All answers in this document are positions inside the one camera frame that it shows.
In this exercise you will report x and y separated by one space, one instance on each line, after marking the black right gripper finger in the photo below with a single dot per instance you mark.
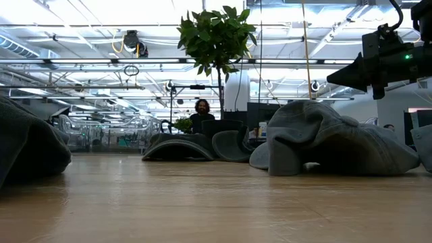
354 74

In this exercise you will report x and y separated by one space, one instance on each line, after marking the dark grey baseball cap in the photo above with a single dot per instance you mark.
179 150
27 145
229 145

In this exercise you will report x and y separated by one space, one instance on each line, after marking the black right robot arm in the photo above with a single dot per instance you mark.
422 62

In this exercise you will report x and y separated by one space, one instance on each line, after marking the dark monitor with pink edge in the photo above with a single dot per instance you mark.
418 118

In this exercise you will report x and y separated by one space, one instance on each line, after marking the person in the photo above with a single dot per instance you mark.
389 127
202 121

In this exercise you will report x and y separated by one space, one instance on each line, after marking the black computer monitor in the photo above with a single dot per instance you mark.
263 113

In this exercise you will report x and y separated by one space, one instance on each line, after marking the white and blue bottle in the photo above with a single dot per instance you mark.
262 130

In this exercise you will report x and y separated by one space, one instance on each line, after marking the black plant pot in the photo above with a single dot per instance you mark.
222 127

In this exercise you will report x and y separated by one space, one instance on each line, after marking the green leafy potted plant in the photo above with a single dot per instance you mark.
216 33

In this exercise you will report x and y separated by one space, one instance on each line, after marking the small green shrub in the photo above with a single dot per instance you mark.
183 124

